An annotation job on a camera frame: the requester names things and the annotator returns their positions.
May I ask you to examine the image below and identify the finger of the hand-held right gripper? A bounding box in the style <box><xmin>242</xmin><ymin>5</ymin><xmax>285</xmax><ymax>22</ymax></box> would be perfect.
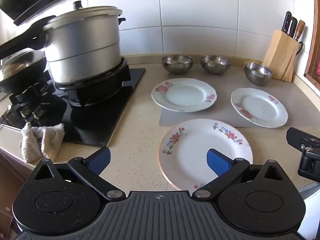
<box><xmin>286</xmin><ymin>127</ymin><xmax>320</xmax><ymax>151</ymax></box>
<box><xmin>297</xmin><ymin>147</ymin><xmax>320</xmax><ymax>178</ymax></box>

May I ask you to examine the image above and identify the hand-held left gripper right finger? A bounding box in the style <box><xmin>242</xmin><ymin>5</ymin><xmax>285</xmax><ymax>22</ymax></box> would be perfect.
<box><xmin>192</xmin><ymin>148</ymin><xmax>286</xmax><ymax>202</ymax></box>

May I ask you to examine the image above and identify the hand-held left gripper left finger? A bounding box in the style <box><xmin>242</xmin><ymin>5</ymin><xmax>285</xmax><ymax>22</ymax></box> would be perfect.
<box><xmin>32</xmin><ymin>146</ymin><xmax>127</xmax><ymax>202</ymax></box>

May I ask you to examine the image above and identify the large white floral plate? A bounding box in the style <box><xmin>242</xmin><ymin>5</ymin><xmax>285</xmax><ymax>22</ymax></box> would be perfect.
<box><xmin>157</xmin><ymin>119</ymin><xmax>253</xmax><ymax>192</ymax></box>

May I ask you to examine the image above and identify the small white floral plate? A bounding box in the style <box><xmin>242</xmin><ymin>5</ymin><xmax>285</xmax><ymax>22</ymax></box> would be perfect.
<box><xmin>151</xmin><ymin>78</ymin><xmax>217</xmax><ymax>112</ymax></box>
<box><xmin>230</xmin><ymin>87</ymin><xmax>289</xmax><ymax>128</ymax></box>

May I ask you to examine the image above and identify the stainless steel bowl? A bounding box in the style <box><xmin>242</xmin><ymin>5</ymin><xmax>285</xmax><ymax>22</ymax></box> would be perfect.
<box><xmin>244</xmin><ymin>62</ymin><xmax>273</xmax><ymax>87</ymax></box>
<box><xmin>200</xmin><ymin>55</ymin><xmax>231</xmax><ymax>75</ymax></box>
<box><xmin>162</xmin><ymin>54</ymin><xmax>194</xmax><ymax>75</ymax></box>

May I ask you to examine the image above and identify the black glass gas stove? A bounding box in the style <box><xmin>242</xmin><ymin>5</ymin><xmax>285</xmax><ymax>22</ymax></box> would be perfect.
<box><xmin>0</xmin><ymin>57</ymin><xmax>146</xmax><ymax>148</ymax></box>

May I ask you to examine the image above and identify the grey counter mat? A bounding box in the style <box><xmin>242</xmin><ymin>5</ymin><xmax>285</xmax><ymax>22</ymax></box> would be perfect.
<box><xmin>159</xmin><ymin>62</ymin><xmax>320</xmax><ymax>128</ymax></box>

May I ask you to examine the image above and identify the white crumpled dish towel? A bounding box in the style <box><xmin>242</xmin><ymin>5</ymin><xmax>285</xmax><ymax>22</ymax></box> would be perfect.
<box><xmin>20</xmin><ymin>122</ymin><xmax>66</xmax><ymax>164</ymax></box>

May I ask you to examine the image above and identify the wooden knife block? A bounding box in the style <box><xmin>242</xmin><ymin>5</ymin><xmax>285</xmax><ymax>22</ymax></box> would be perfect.
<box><xmin>261</xmin><ymin>29</ymin><xmax>300</xmax><ymax>83</ymax></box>

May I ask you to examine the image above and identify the silver pressure cooker pot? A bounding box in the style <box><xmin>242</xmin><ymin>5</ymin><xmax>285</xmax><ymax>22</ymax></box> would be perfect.
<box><xmin>0</xmin><ymin>0</ymin><xmax>127</xmax><ymax>85</ymax></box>

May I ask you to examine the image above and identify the black wok with steel lid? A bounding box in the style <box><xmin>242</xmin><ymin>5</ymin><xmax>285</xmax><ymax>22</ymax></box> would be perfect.
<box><xmin>0</xmin><ymin>49</ymin><xmax>48</xmax><ymax>93</ymax></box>

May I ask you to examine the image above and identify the wooden handled knife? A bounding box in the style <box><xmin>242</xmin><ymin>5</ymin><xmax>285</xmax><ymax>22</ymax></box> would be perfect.
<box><xmin>294</xmin><ymin>20</ymin><xmax>306</xmax><ymax>42</ymax></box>

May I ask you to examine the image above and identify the black handled knife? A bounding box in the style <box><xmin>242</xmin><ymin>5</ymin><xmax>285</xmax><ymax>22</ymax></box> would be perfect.
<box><xmin>281</xmin><ymin>11</ymin><xmax>293</xmax><ymax>34</ymax></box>
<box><xmin>289</xmin><ymin>17</ymin><xmax>298</xmax><ymax>39</ymax></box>

